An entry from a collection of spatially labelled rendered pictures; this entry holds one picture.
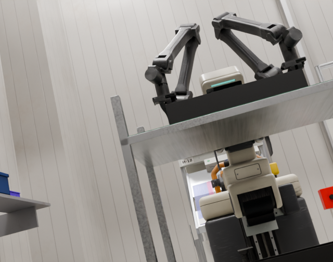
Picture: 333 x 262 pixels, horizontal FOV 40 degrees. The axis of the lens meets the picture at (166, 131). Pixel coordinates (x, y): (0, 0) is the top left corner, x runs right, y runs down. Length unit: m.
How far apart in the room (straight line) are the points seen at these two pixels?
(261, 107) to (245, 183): 0.73
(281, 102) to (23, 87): 5.37
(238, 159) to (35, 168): 4.29
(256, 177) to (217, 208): 0.34
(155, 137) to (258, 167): 0.84
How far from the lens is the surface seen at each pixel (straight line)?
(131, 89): 7.20
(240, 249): 2.42
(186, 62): 2.28
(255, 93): 1.86
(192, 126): 1.47
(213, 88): 2.24
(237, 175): 2.19
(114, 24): 7.72
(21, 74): 6.67
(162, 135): 1.47
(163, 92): 1.94
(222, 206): 2.43
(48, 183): 6.09
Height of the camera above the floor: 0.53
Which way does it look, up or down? 16 degrees up
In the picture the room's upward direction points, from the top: 14 degrees counter-clockwise
